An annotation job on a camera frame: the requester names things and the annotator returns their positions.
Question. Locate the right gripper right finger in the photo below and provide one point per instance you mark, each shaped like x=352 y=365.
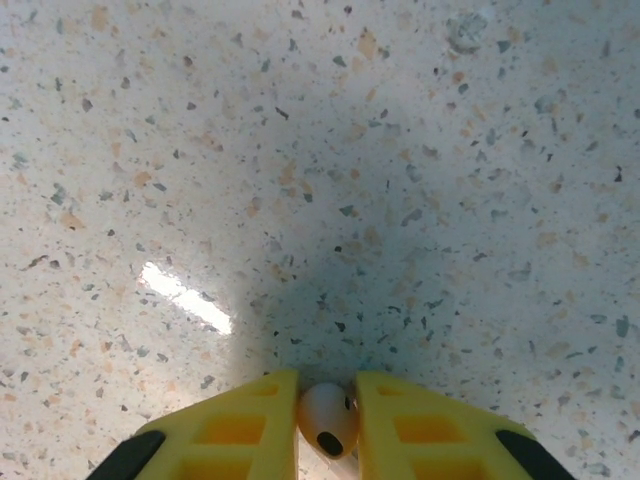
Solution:
x=430 y=415

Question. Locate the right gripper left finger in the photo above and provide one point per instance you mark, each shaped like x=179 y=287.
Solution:
x=240 y=400

